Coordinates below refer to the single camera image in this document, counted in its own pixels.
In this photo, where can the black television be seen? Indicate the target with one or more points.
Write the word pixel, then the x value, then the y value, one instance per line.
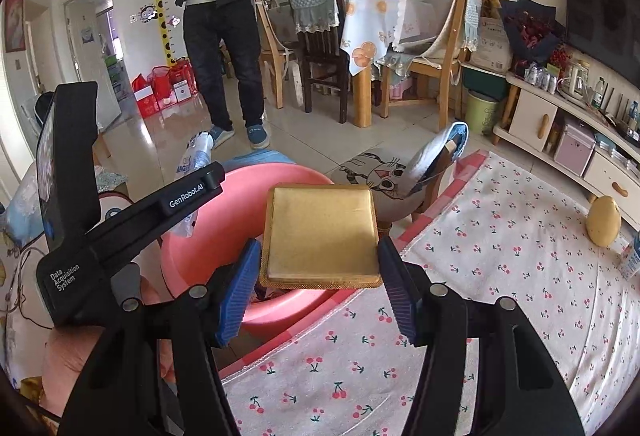
pixel 600 6

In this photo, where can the red gift bag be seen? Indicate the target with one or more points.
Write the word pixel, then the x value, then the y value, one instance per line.
pixel 182 81
pixel 145 97

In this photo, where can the gold foil packet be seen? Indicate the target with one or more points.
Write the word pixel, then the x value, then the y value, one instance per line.
pixel 320 236

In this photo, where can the cat print stool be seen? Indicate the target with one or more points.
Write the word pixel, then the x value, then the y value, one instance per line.
pixel 375 173

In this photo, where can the wooden chair with white cover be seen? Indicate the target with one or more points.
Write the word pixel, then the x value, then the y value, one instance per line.
pixel 430 6

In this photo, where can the dark chair with quilted cover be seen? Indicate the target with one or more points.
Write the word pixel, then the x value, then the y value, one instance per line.
pixel 320 1

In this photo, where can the yellow pear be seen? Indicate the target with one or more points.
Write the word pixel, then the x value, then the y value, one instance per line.
pixel 604 221

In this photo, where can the dark blue flower bouquet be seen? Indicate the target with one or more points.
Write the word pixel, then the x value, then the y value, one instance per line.
pixel 532 31

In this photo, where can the glass electric kettle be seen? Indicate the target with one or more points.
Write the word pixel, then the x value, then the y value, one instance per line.
pixel 575 78

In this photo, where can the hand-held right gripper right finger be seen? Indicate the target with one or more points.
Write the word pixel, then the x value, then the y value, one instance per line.
pixel 395 286

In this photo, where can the table with orange print cloth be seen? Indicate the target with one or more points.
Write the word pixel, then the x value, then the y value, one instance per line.
pixel 365 36

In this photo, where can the pink storage box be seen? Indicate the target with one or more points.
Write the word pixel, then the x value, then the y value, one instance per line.
pixel 575 145

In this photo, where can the white television cabinet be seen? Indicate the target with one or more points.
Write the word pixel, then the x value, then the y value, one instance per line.
pixel 530 121

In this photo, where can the white printed sack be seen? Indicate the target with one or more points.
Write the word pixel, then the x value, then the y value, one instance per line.
pixel 492 43

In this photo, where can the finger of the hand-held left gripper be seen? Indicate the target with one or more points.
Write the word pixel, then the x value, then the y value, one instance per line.
pixel 185 198

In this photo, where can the giraffe height wall sticker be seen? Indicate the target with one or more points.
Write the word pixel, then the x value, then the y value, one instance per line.
pixel 160 6

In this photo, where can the framed wall picture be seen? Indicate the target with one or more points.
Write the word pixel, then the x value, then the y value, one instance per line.
pixel 14 23

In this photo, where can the plain wooden chair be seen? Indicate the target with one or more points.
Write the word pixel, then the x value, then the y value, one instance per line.
pixel 272 51

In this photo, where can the green label water bottle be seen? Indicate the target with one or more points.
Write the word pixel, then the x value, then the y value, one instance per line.
pixel 598 93

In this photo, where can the green waste bin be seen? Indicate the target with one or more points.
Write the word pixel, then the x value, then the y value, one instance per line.
pixel 482 113

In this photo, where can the cherry print tablecloth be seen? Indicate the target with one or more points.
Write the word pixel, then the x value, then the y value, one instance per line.
pixel 475 276

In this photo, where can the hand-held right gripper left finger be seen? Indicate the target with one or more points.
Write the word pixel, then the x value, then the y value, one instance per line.
pixel 240 286

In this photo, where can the pink plastic bucket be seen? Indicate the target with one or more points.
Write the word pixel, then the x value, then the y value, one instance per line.
pixel 295 196

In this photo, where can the small white blue packet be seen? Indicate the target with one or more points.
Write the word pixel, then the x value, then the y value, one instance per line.
pixel 195 153

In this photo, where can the person's left hand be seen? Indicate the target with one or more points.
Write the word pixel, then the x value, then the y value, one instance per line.
pixel 70 356

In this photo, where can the green storage box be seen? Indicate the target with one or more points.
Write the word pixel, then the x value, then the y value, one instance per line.
pixel 482 82

